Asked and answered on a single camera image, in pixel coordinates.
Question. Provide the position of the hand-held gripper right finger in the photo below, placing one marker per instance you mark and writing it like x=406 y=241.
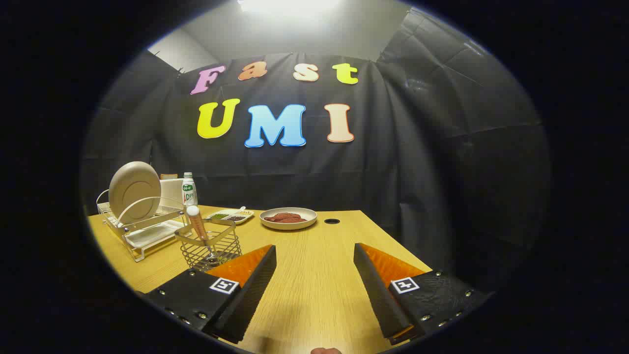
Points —
x=378 y=295

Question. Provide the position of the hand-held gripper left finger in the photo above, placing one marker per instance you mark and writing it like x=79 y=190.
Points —
x=250 y=295

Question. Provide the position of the beige round plate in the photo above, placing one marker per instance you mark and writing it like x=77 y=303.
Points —
x=133 y=189

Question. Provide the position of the white oval dish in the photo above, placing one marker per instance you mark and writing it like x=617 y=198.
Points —
x=290 y=225

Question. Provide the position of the red meat slice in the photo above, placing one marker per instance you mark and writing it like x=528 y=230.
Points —
x=295 y=217
x=275 y=218

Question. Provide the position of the white divided tray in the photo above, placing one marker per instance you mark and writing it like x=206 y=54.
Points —
x=230 y=212

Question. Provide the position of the white drip tray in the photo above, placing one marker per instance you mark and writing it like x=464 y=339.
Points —
x=147 y=236

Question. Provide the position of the white bottle with green label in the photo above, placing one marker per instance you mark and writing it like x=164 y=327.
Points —
x=189 y=189

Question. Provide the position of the white toaster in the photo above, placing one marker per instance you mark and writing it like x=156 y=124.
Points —
x=172 y=191

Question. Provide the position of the brown bread slice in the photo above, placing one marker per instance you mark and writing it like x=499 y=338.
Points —
x=169 y=176

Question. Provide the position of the bright ceiling light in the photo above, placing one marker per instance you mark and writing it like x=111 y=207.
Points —
x=290 y=5

